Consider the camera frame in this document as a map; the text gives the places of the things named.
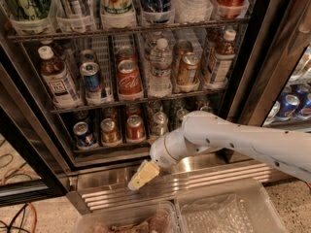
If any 7up bottle top shelf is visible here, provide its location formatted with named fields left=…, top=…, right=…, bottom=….
left=100, top=0, right=135, bottom=29

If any blue pepsi can right fridge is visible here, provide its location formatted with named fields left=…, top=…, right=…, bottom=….
left=276, top=94, right=300, bottom=120

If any tea bottle left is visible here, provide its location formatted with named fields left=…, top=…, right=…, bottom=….
left=38, top=46, right=81, bottom=109

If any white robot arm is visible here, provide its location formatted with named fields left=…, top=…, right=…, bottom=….
left=128, top=111, right=311, bottom=190

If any gold can bottom shelf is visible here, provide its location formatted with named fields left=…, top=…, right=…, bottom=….
left=200, top=106, right=214, bottom=114

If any red can bottom shelf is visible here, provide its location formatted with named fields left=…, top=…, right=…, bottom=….
left=126, top=115, right=146, bottom=141

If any gold can shelf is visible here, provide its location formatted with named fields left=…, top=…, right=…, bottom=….
left=200, top=106, right=214, bottom=114
left=177, top=52, right=200, bottom=91

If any orange can front bottom shelf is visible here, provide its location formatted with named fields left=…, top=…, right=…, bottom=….
left=100, top=118, right=121, bottom=146

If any orange cable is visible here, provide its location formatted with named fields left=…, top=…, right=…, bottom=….
left=0, top=167, right=38, bottom=233

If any gold can middle shelf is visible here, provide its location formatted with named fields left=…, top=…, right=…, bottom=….
left=177, top=52, right=200, bottom=91

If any clear water bottle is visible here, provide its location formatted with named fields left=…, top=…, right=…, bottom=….
left=150, top=38, right=172, bottom=97

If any clear bin left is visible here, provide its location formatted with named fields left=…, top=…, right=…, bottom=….
left=70, top=201, right=180, bottom=233

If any silver can bottom shelf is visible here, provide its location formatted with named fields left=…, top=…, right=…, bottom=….
left=151, top=112, right=168, bottom=138

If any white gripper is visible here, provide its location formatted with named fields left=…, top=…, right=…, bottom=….
left=127, top=128, right=208, bottom=190

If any tea bottle right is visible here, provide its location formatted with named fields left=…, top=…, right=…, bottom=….
left=204, top=28, right=236, bottom=87

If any pepsi bottle top shelf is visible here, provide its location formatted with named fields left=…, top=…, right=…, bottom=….
left=140, top=0, right=173, bottom=23

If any green bottle top shelf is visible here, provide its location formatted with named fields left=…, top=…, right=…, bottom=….
left=5, top=0, right=52, bottom=34

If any tea bottle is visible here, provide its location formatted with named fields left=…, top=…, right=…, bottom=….
left=204, top=28, right=236, bottom=87
left=38, top=46, right=81, bottom=109

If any blue pepsi can bottom shelf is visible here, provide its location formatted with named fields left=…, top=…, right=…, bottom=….
left=73, top=121, right=98, bottom=150

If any clear bin with bubble wrap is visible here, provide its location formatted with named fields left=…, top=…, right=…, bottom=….
left=174, top=179, right=289, bottom=233

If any red coca-cola can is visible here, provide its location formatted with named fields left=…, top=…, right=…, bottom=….
left=117, top=60, right=143, bottom=101

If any blue can middle shelf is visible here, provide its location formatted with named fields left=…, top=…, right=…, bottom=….
left=80, top=61, right=107, bottom=104

